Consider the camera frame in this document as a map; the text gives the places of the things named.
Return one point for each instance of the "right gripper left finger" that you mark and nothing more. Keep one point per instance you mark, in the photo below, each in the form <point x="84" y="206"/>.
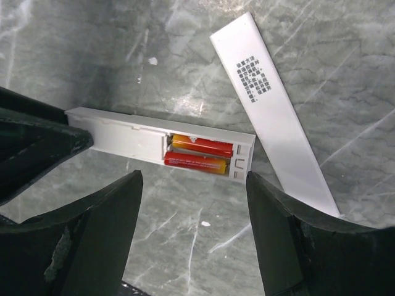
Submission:
<point x="79" y="249"/>

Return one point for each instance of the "red orange battery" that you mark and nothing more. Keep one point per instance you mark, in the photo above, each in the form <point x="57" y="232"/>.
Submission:
<point x="205" y="146"/>
<point x="196" y="162"/>

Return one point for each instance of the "white remote battery cover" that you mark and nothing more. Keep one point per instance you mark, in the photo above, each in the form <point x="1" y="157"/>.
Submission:
<point x="257" y="83"/>

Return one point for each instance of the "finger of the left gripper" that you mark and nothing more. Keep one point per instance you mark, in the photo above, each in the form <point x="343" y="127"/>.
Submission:
<point x="16" y="102"/>
<point x="33" y="144"/>

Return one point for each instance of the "white remote control body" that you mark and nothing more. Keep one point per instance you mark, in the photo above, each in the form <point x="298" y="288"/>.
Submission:
<point x="149" y="139"/>

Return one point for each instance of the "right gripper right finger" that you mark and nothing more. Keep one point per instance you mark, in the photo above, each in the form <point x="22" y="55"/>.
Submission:
<point x="303" y="251"/>

